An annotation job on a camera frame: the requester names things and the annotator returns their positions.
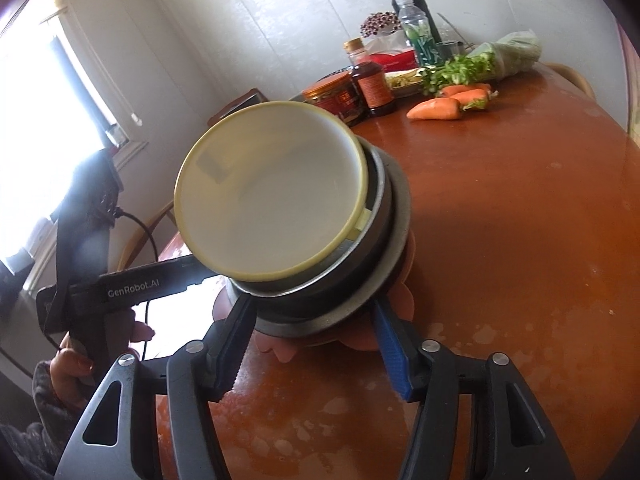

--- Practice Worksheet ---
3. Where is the large carrot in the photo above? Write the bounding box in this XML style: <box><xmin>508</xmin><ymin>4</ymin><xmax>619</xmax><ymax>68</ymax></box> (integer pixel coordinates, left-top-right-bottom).
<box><xmin>406</xmin><ymin>97</ymin><xmax>462</xmax><ymax>121</ymax></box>

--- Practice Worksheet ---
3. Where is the clear plastic bottle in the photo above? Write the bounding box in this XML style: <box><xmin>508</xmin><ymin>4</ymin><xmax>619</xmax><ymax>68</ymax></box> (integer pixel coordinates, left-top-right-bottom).
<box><xmin>395</xmin><ymin>0</ymin><xmax>443</xmax><ymax>66</ymax></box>

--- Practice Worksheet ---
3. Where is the cream enamel bowl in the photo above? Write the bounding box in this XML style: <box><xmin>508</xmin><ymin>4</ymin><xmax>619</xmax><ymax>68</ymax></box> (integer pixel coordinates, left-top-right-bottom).
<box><xmin>174</xmin><ymin>101</ymin><xmax>373</xmax><ymax>281</ymax></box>

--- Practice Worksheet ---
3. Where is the person's left hand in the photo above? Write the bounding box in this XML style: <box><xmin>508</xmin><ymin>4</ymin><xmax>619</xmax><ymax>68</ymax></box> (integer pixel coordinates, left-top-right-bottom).
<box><xmin>52</xmin><ymin>307</ymin><xmax>156</xmax><ymax>407</ymax></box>

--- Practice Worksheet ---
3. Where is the red tissue pack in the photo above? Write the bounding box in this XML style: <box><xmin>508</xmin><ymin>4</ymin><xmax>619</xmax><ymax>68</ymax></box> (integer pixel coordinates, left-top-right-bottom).
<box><xmin>367</xmin><ymin>47</ymin><xmax>418</xmax><ymax>73</ymax></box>

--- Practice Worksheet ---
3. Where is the person's left forearm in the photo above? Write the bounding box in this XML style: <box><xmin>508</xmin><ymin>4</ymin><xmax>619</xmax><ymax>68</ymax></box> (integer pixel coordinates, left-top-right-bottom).
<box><xmin>0</xmin><ymin>360</ymin><xmax>96</xmax><ymax>480</ymax></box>

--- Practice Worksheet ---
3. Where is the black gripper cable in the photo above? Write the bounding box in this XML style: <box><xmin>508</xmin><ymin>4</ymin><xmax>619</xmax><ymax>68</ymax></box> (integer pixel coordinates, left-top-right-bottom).
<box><xmin>112</xmin><ymin>209</ymin><xmax>168</xmax><ymax>361</ymax></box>

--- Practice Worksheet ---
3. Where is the dark sauce bottle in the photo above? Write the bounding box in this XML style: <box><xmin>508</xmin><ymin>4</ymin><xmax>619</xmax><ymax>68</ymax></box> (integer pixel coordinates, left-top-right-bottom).
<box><xmin>343</xmin><ymin>37</ymin><xmax>399</xmax><ymax>117</ymax></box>

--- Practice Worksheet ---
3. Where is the plate of food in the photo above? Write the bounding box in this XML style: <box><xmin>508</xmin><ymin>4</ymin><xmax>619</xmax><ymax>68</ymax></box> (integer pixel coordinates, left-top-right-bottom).
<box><xmin>385</xmin><ymin>67</ymin><xmax>431</xmax><ymax>98</ymax></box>

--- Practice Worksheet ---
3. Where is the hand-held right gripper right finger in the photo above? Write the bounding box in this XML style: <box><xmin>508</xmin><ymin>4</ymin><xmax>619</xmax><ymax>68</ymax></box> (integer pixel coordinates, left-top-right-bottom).
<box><xmin>371</xmin><ymin>297</ymin><xmax>576</xmax><ymax>480</ymax></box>

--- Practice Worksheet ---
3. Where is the bag of green vegetables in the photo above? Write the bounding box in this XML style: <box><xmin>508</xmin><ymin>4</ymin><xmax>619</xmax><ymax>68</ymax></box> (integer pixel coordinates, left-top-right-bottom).
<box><xmin>419</xmin><ymin>30</ymin><xmax>543</xmax><ymax>96</ymax></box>

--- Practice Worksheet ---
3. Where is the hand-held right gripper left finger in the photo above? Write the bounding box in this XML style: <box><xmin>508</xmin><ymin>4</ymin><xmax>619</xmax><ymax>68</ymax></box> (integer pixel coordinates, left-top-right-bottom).
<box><xmin>54</xmin><ymin>296</ymin><xmax>256</xmax><ymax>480</ymax></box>

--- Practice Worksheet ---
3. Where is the curved back wooden chair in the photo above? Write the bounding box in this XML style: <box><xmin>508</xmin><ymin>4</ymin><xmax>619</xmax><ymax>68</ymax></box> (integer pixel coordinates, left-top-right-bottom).
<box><xmin>117</xmin><ymin>197</ymin><xmax>176</xmax><ymax>273</ymax></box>

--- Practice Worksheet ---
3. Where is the round stainless steel pan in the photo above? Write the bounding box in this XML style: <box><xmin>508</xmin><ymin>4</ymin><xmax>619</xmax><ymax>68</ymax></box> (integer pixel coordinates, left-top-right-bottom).
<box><xmin>252</xmin><ymin>160</ymin><xmax>413</xmax><ymax>338</ymax></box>

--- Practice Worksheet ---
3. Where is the round back wooden chair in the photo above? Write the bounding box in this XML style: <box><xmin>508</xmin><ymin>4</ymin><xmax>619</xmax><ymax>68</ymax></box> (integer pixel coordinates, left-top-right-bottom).
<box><xmin>542</xmin><ymin>61</ymin><xmax>597</xmax><ymax>101</ymax></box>

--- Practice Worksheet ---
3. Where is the black thermos flask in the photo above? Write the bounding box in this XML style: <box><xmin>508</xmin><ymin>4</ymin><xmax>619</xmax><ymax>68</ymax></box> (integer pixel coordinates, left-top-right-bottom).
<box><xmin>389</xmin><ymin>0</ymin><xmax>432</xmax><ymax>43</ymax></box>

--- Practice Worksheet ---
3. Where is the red label jar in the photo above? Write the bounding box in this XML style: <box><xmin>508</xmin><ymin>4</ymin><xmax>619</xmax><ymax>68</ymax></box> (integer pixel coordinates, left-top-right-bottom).
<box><xmin>301</xmin><ymin>71</ymin><xmax>370</xmax><ymax>127</ymax></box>

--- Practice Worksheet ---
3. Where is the window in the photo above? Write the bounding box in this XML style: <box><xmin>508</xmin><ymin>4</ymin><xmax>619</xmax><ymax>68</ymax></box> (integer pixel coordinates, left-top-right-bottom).
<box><xmin>0</xmin><ymin>5</ymin><xmax>126</xmax><ymax>301</ymax></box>

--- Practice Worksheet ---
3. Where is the small carrot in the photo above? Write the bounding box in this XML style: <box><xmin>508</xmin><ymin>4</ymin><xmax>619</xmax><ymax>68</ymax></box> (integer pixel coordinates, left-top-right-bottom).
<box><xmin>437</xmin><ymin>82</ymin><xmax>493</xmax><ymax>97</ymax></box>
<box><xmin>457</xmin><ymin>88</ymin><xmax>498</xmax><ymax>111</ymax></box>

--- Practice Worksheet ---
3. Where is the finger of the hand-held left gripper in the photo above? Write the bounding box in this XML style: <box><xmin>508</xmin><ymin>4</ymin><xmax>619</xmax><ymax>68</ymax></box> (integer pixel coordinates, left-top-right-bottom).
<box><xmin>159</xmin><ymin>254</ymin><xmax>223</xmax><ymax>296</ymax></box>

